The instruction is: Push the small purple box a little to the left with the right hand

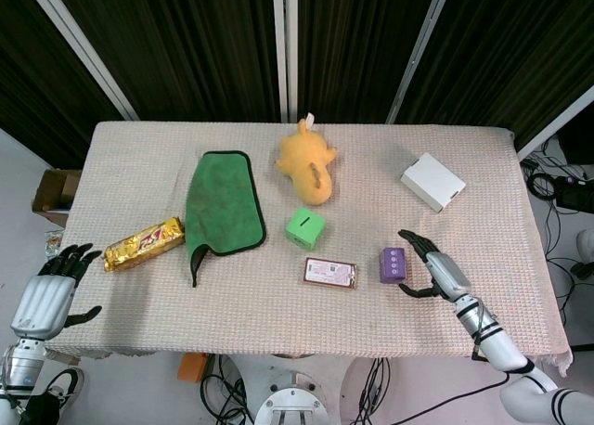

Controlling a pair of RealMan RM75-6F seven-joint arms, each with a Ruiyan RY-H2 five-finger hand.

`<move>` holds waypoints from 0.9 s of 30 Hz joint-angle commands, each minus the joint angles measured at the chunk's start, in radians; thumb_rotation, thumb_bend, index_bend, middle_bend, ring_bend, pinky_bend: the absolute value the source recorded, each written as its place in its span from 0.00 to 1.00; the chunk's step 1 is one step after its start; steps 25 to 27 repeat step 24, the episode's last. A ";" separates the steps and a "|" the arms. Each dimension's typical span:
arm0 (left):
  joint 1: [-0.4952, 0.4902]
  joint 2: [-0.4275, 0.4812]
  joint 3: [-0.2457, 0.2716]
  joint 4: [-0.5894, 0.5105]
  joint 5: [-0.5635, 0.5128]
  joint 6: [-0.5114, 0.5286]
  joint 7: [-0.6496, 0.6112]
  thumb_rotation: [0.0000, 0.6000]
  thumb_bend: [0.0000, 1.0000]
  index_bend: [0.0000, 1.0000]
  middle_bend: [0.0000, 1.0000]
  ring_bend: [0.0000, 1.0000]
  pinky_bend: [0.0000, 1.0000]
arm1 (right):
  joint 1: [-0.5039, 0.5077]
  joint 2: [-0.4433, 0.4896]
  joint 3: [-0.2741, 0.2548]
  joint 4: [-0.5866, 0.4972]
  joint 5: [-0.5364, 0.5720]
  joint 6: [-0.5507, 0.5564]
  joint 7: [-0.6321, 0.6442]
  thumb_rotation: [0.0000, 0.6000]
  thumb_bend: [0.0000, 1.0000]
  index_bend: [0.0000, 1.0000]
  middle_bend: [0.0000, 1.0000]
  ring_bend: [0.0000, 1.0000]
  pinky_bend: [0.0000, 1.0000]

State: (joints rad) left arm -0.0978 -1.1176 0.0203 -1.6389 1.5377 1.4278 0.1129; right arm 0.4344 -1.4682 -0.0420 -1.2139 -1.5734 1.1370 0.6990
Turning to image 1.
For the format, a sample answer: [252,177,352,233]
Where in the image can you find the white folding screen frame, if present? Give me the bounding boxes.
[21,0,594,161]

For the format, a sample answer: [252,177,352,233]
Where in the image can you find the brown snack packet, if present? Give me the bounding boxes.
[303,257,360,290]

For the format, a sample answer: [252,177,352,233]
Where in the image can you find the brown cardboard box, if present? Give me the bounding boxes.
[31,168,82,226]

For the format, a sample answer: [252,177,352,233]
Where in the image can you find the green microfiber cloth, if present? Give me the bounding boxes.
[185,150,268,288]

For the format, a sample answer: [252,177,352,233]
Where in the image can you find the beige woven tablecloth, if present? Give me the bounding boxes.
[38,121,574,378]

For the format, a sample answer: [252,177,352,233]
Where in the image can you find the robot base column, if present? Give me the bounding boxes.
[230,353,368,425]

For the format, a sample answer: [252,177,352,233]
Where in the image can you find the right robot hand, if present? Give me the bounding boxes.
[397,229,471,302]

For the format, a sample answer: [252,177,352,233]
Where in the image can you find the black and white sneaker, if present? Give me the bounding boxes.
[42,367,86,412]

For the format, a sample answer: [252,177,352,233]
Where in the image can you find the purple small box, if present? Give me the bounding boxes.
[379,247,409,285]

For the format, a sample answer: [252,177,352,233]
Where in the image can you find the yellow plush toy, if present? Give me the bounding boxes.
[274,112,338,207]

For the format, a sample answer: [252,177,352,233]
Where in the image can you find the gold foil snack pack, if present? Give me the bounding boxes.
[102,216,186,273]

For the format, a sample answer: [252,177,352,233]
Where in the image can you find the white cardboard box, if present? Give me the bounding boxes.
[400,152,467,213]

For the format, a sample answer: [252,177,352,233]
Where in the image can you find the black cable bundle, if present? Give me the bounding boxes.
[521,135,594,352]

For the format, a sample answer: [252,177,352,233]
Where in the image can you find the orange box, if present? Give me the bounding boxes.
[177,353,207,383]

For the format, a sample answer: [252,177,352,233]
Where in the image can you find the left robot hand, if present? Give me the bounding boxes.
[9,243,103,341]

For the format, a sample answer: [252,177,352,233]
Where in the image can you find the green cube box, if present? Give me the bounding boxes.
[284,206,328,251]

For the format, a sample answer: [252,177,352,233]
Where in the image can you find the black floor cables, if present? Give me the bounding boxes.
[199,354,254,425]

